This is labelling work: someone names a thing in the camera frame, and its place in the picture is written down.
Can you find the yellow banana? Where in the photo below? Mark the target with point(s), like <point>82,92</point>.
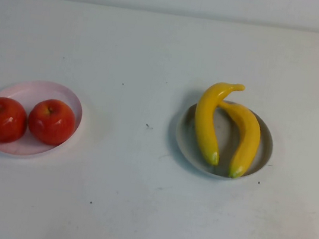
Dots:
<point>249,139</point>
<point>204,123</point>

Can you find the red apple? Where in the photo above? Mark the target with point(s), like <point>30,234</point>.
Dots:
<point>1,121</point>
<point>51,122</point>

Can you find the grey round plate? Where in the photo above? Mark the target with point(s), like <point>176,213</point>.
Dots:
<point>186,138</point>

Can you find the pink round plate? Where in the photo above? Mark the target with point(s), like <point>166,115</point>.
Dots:
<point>38,149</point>

